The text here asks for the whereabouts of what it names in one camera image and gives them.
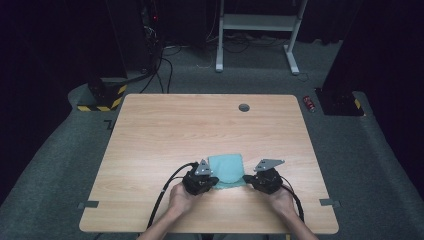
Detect white metal desk frame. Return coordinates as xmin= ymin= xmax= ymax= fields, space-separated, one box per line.
xmin=215 ymin=0 xmax=310 ymax=76

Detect black stand base yellow mark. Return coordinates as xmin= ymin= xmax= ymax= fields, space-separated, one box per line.
xmin=314 ymin=87 xmax=365 ymax=117

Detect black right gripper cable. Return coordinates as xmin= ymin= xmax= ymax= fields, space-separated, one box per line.
xmin=279 ymin=175 xmax=305 ymax=223

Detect grey tape strip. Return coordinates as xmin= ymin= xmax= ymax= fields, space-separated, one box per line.
xmin=78 ymin=200 xmax=100 ymax=210
xmin=319 ymin=198 xmax=341 ymax=208

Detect black yellow striped stand base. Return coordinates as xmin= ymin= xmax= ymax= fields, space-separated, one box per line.
xmin=77 ymin=75 xmax=129 ymax=113

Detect black floor cables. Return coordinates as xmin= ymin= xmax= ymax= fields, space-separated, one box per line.
xmin=139 ymin=43 xmax=183 ymax=95

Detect person's left hand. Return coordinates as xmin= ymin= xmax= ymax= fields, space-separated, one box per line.
xmin=167 ymin=182 xmax=201 ymax=218

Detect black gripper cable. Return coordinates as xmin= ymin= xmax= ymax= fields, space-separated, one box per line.
xmin=279 ymin=175 xmax=305 ymax=223
xmin=146 ymin=161 xmax=200 ymax=230

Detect person's right hand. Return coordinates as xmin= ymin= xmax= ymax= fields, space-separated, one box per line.
xmin=265 ymin=187 xmax=298 ymax=218

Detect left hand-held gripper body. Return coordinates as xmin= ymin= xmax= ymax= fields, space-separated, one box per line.
xmin=181 ymin=159 xmax=214 ymax=196

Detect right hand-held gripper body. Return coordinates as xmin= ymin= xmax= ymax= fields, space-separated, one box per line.
xmin=252 ymin=158 xmax=286 ymax=195

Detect dark computer tower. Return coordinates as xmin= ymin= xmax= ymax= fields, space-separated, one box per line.
xmin=139 ymin=0 xmax=165 ymax=73

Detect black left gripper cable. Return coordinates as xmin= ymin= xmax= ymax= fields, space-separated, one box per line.
xmin=146 ymin=161 xmax=200 ymax=230

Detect teal cloth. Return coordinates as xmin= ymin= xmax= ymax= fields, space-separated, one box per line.
xmin=207 ymin=153 xmax=248 ymax=191

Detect red can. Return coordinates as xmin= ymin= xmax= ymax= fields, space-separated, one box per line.
xmin=302 ymin=95 xmax=316 ymax=113

